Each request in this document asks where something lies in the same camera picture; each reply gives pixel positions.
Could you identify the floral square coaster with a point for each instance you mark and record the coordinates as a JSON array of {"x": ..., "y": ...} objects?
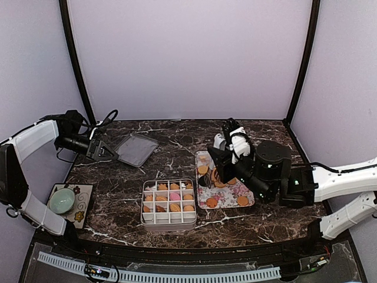
[{"x": 78, "y": 212}]

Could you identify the orange cookie column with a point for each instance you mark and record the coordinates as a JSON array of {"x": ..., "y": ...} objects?
[{"x": 188, "y": 197}]

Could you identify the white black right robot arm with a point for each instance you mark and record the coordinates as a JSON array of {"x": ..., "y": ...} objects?
[{"x": 267, "y": 171}]

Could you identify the orange chip cookie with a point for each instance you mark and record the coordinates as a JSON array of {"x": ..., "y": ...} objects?
[{"x": 211, "y": 202}]

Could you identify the green ceramic cup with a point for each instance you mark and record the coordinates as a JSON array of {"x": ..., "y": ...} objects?
[{"x": 62, "y": 201}]

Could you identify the brown flower cookie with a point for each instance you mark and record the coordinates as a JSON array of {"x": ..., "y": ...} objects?
[{"x": 160, "y": 209}]

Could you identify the silver tin lid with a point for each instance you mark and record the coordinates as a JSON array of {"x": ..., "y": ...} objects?
[{"x": 135, "y": 149}]

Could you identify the silver divided cookie tin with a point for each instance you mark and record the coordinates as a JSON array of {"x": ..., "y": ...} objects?
[{"x": 167, "y": 221}]

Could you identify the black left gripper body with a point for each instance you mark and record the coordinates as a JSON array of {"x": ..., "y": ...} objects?
[{"x": 68, "y": 142}]

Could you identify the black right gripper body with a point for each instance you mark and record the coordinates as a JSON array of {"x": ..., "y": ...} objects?
[{"x": 224, "y": 165}]

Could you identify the right black frame post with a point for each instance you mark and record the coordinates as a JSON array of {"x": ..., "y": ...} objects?
[{"x": 306, "y": 55}]

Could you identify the silver metal tongs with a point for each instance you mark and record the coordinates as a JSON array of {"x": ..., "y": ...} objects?
[{"x": 219, "y": 143}]

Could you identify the floral cookie tray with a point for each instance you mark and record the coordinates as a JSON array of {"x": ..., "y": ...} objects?
[{"x": 225, "y": 196}]

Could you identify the white slotted cable duct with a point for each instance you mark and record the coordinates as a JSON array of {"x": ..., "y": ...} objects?
[{"x": 98, "y": 273}]

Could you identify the tan sandwich biscuit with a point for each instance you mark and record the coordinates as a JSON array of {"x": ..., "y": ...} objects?
[{"x": 203, "y": 169}]

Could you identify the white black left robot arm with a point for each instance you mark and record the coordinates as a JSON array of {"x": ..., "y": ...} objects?
[{"x": 23, "y": 163}]

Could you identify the pink round cookie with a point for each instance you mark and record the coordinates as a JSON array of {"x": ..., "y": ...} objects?
[{"x": 174, "y": 196}]

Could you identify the tan oval biscuit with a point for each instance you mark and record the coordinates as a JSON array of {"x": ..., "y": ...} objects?
[{"x": 175, "y": 207}]

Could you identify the left black frame post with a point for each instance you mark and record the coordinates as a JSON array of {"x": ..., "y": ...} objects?
[{"x": 69, "y": 38}]

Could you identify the black frame post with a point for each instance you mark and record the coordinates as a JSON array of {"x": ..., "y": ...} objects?
[
  {"x": 69, "y": 38},
  {"x": 306, "y": 55}
]

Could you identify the black chocolate sandwich cookie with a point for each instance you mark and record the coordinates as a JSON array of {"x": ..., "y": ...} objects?
[{"x": 204, "y": 181}]

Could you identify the round orange cookie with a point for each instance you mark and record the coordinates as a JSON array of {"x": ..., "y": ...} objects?
[
  {"x": 242, "y": 201},
  {"x": 188, "y": 208}
]

